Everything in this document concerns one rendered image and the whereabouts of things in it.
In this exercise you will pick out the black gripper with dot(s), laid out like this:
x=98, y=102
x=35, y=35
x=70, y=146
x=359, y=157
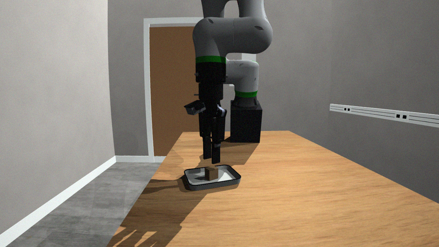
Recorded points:
x=212, y=120

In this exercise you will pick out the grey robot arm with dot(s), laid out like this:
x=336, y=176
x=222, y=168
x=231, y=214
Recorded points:
x=215, y=36

